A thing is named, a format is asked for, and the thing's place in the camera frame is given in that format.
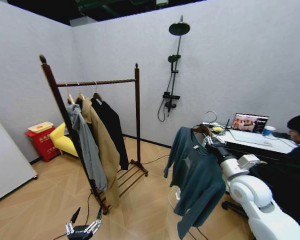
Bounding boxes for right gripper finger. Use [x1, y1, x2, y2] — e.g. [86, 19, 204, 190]
[202, 133, 215, 149]
[211, 134, 227, 146]

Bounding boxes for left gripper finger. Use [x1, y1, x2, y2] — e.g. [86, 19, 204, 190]
[65, 206, 82, 236]
[83, 205, 103, 235]

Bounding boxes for wooden hanger with metal hook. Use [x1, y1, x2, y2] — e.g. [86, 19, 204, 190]
[189, 110, 219, 138]

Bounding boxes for teal long-sleeve garment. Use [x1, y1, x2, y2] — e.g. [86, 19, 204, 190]
[163, 126, 227, 240]

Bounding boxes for grey hooded garment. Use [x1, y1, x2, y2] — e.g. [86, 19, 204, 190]
[65, 102, 108, 192]

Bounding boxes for black long-sleeve garment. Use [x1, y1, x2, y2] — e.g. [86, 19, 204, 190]
[90, 97, 130, 171]

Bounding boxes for dark wooden hanger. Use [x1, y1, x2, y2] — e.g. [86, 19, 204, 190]
[92, 81, 103, 103]

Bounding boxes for light wooden hanger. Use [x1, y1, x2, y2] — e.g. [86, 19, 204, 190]
[65, 83, 75, 106]
[76, 81, 86, 101]

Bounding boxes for open laptop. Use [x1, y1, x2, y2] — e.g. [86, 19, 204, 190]
[229, 112, 273, 147]

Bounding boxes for white desk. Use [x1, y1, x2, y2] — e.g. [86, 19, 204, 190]
[202, 121, 299, 163]

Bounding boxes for white and blue cup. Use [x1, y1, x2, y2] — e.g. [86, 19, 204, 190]
[262, 125, 276, 137]

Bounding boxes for black office chair base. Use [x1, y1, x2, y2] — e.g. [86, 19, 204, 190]
[221, 200, 249, 219]

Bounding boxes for black shower pipe with mixer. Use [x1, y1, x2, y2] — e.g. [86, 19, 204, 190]
[162, 34, 185, 118]

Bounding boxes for beige coat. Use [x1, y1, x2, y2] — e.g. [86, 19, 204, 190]
[76, 97, 121, 209]

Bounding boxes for person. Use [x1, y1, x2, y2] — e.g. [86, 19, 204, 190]
[248, 112, 300, 237]

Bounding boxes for dark wooden clothes rack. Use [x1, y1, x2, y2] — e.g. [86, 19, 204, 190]
[39, 54, 149, 216]

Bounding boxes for yellow chair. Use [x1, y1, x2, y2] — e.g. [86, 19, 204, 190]
[49, 121, 80, 158]

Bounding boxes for red fire equipment box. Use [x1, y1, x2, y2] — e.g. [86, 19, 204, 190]
[24, 126, 61, 163]

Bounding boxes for black hand shower head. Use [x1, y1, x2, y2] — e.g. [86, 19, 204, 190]
[167, 54, 182, 64]

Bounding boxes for white cabinet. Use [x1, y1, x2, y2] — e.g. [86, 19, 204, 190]
[0, 112, 38, 206]

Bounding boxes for black round overhead shower head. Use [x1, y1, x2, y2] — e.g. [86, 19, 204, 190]
[168, 15, 191, 37]

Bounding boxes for black floor cable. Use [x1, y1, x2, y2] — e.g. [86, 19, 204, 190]
[52, 154, 171, 240]

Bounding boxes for black shower hose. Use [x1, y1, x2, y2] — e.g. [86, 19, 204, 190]
[157, 62, 175, 123]

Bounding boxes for white floor cable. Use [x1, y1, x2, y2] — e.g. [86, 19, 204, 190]
[153, 156, 183, 212]

